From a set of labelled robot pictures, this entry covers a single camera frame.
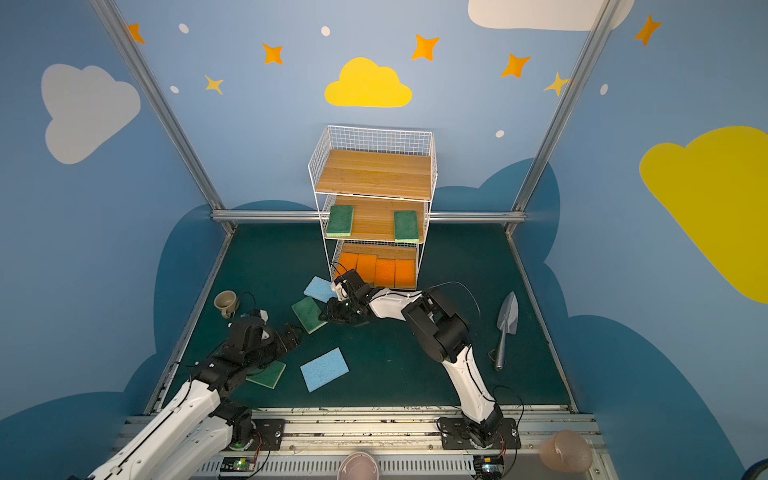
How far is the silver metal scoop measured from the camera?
90 cm

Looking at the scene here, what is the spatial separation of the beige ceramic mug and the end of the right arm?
0.29 meters

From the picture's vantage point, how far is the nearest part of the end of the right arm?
A: 770 millimetres
